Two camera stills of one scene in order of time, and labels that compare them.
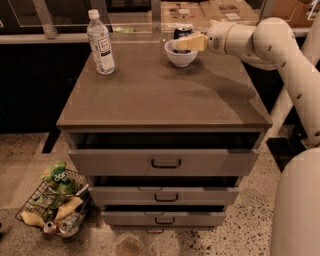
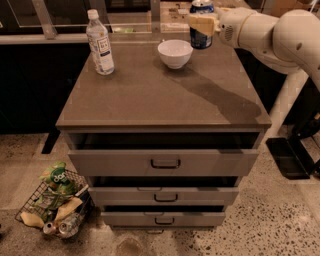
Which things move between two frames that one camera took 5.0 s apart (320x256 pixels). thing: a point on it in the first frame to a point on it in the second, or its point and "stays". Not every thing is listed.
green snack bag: x=58 y=179 stays
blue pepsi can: x=180 y=31 to x=200 y=40
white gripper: x=217 y=37 to x=229 y=27
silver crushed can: x=69 y=226 stays
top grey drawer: x=160 y=162 stays
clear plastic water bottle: x=99 y=39 stays
